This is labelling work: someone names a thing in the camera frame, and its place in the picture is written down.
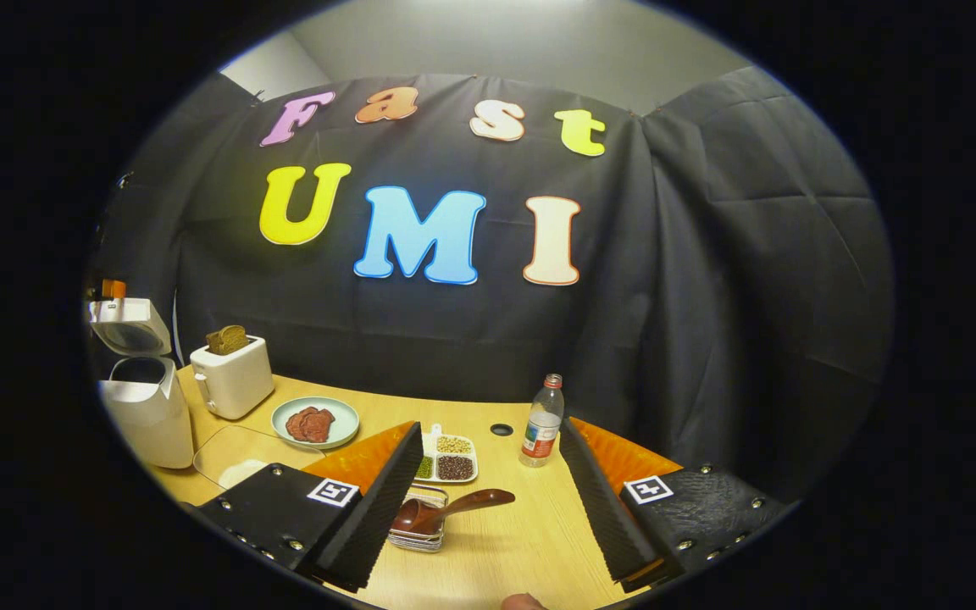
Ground clear plastic water bottle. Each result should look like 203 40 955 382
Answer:
519 374 566 469

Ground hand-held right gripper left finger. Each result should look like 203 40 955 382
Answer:
191 421 425 594

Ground brown wooden spoon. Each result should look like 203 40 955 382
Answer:
392 489 517 536

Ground clear rice container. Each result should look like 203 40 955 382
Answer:
193 425 326 491

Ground light green plate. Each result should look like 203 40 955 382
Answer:
271 396 361 451

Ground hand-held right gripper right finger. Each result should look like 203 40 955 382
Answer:
557 417 794 594

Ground reddish meat slices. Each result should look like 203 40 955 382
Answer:
285 407 336 444

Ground white toaster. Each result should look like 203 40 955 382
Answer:
190 335 275 420

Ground black backdrop cloth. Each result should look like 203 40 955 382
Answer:
86 68 896 501

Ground white rice cooker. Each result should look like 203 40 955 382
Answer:
88 297 195 469

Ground white divided dish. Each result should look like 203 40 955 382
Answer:
412 424 479 485

